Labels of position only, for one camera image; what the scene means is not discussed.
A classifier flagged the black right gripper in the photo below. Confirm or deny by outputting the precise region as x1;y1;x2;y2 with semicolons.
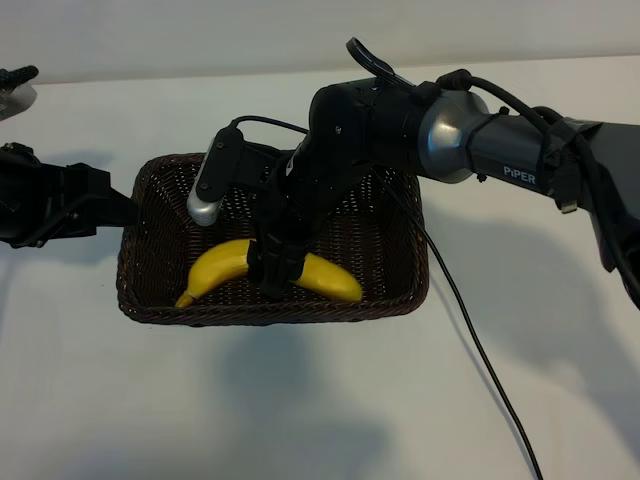
247;142;374;300

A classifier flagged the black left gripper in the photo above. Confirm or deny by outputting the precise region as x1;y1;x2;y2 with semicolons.
0;142;139;250

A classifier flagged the yellow banana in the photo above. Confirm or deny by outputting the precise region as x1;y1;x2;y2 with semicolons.
173;238;364;309

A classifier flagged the dark brown wicker basket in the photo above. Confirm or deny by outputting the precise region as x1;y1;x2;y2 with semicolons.
115;152;431;327

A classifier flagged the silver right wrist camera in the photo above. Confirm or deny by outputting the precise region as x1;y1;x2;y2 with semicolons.
186;124;247;227

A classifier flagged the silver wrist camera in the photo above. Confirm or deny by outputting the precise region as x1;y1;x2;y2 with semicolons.
0;83;38;121
186;124;247;227

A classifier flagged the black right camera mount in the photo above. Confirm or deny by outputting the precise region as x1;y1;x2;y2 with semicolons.
232;142;289;196

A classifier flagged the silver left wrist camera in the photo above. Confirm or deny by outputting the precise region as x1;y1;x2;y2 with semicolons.
0;83;38;121

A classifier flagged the black left camera cable plug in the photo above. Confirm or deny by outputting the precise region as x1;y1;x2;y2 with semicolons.
0;64;40;92

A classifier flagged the long black camera cable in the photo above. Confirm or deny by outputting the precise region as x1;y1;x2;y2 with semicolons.
232;115;545;480

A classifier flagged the black flat strap loop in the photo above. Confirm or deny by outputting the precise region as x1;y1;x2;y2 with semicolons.
344;37;416;94

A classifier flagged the black right arm cable harness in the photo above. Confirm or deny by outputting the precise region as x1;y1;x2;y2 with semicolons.
435;68;640;301

